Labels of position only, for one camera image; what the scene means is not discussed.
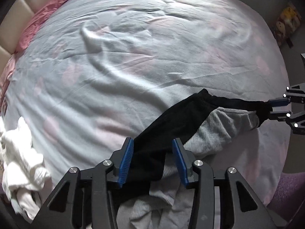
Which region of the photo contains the grey black raglan shirt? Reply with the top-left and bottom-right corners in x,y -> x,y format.
117,90 -> 272,228

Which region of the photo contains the cream white blanket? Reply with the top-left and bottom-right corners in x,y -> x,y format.
1,117 -> 51,222

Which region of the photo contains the colourful plush toy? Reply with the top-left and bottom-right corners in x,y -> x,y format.
272,2 -> 302,47

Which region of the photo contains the white pink bed sheet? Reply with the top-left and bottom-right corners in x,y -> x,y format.
1,0 -> 290,207

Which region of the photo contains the left pink pillow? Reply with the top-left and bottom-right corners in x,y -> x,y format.
1,54 -> 16,115

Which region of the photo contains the pink pillow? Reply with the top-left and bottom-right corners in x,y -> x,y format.
1,54 -> 16,115
15,0 -> 68,53

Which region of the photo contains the beige padded headboard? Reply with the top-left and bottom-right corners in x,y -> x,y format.
1,0 -> 48,70

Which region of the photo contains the right pink pillow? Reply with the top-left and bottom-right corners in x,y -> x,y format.
15,0 -> 68,53

